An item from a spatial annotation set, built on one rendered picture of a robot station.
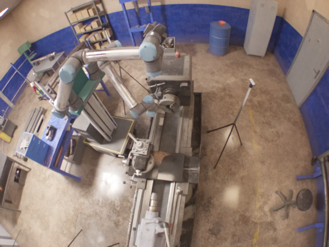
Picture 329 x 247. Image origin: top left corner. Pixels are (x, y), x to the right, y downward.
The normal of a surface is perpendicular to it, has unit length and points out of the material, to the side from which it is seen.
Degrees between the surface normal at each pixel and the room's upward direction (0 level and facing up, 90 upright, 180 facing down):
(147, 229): 0
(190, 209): 0
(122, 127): 0
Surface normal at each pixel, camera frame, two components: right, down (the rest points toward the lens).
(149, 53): -0.15, 0.80
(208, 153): -0.12, -0.51
